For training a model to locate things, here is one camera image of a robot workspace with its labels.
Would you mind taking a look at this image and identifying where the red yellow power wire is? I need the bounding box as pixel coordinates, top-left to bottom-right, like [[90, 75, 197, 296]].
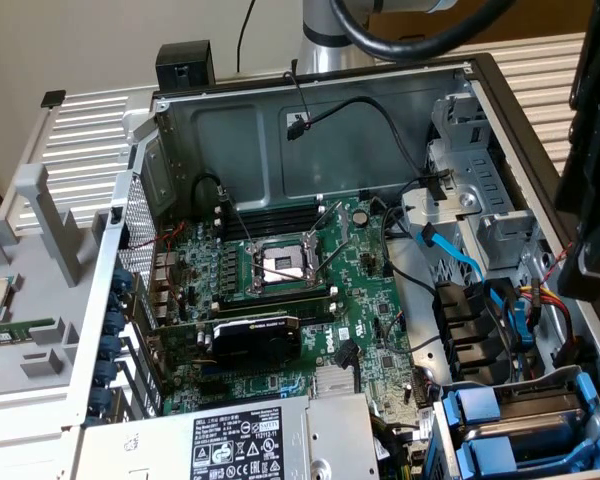
[[518, 279, 579, 362]]

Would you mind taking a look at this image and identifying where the blue SATA wire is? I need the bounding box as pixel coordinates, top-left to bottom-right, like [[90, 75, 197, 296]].
[[416, 222, 487, 282], [483, 278, 536, 352]]

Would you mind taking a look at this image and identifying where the blue disk carrier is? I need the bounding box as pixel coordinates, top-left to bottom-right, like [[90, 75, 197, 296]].
[[454, 433, 600, 480]]

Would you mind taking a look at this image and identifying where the silver metal drive cage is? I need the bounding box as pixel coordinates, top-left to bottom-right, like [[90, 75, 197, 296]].
[[399, 92, 556, 281]]

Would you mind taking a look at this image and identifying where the black plastic clip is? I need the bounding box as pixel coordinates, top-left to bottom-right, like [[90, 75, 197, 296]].
[[418, 168, 455, 202]]

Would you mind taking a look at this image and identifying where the metal socket cover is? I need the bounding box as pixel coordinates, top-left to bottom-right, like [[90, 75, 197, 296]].
[[303, 199, 350, 277]]

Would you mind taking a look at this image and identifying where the green motherboard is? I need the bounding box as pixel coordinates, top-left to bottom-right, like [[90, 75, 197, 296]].
[[149, 193, 434, 444]]

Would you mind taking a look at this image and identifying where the black RAM slot white latch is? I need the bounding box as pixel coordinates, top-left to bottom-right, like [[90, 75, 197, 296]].
[[297, 302, 338, 325], [212, 209, 326, 231], [214, 286, 338, 314], [212, 197, 326, 217]]

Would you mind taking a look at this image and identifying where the silver chipset heatsink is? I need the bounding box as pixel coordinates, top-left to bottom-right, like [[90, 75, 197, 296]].
[[313, 367, 356, 397]]

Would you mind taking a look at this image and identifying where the thin metal locking lever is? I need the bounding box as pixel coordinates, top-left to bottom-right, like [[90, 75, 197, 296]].
[[218, 185, 255, 250], [256, 265, 309, 284]]

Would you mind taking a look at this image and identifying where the silver CPU socket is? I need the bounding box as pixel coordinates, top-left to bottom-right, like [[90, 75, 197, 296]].
[[244, 235, 329, 297]]

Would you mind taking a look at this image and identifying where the open grey PC case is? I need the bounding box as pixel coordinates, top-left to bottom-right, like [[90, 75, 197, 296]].
[[67, 52, 600, 480]]

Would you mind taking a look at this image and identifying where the black graphics card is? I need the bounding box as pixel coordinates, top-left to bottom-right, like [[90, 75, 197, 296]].
[[147, 312, 304, 374]]

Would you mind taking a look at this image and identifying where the black plastic block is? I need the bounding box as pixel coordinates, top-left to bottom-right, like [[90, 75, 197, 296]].
[[154, 40, 217, 95]]

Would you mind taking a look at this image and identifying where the silver power supply unit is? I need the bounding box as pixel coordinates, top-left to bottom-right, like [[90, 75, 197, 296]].
[[77, 392, 381, 480]]

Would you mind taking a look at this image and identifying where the grey plastic parts rack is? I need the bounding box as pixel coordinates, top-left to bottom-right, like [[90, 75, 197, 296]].
[[0, 163, 112, 401]]

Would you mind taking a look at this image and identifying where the green RAM stick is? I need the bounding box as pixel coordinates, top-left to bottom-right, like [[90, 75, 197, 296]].
[[0, 319, 56, 350]]

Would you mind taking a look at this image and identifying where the thin red black wire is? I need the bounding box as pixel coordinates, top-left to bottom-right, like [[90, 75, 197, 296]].
[[537, 242, 576, 286]]

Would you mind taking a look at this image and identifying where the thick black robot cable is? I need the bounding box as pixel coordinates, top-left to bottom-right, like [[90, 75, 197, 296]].
[[328, 0, 520, 64]]

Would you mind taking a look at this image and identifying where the black wire with connector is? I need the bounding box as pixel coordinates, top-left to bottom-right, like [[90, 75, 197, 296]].
[[284, 95, 429, 180]]

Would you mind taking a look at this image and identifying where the thin black hooked wire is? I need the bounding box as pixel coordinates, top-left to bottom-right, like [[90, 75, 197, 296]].
[[282, 69, 314, 130]]

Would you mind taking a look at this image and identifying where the black supply wire bundle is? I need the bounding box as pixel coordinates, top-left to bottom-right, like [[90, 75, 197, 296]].
[[369, 414, 421, 480]]

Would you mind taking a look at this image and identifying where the thin black hanging cable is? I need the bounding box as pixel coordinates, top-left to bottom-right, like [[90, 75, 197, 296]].
[[235, 0, 257, 72]]

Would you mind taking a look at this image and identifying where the short black looped wire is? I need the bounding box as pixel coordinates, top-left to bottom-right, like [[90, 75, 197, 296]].
[[192, 172, 227, 221]]

